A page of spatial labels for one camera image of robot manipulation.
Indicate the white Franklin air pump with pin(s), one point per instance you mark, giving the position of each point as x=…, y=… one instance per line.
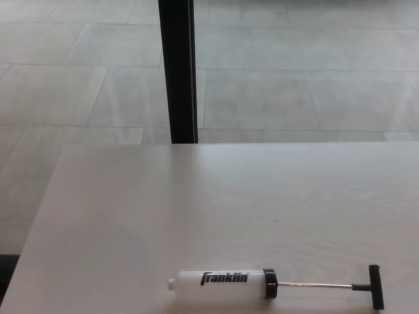
x=222, y=285

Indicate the black vertical post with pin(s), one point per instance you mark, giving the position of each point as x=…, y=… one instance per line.
x=178, y=72

